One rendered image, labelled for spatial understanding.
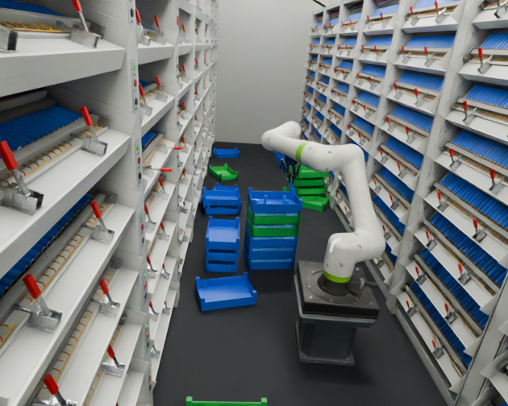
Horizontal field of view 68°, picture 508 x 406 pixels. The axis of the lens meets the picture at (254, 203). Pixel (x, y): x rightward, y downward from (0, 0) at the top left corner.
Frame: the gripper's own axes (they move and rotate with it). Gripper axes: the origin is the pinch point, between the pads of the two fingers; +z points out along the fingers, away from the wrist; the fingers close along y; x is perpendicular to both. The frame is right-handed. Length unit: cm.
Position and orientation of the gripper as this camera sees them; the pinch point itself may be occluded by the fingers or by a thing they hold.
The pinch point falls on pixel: (291, 177)
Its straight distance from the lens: 231.0
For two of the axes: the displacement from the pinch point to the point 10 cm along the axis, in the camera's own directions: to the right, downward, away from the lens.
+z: 0.8, 6.9, 7.2
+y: -9.3, -2.1, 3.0
